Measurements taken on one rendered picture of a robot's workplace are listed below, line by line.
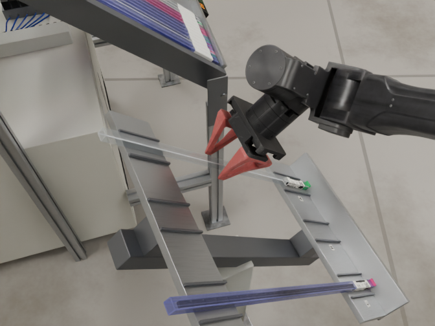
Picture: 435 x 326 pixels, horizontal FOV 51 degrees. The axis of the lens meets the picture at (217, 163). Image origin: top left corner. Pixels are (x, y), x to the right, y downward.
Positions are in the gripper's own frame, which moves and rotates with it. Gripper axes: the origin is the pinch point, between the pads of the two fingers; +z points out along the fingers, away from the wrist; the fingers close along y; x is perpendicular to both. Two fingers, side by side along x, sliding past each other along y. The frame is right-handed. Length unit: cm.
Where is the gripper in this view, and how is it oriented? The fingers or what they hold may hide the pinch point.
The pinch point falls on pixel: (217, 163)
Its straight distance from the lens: 69.8
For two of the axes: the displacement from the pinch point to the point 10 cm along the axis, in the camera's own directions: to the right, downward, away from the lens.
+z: -6.7, 6.1, 4.2
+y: 4.1, 7.8, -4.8
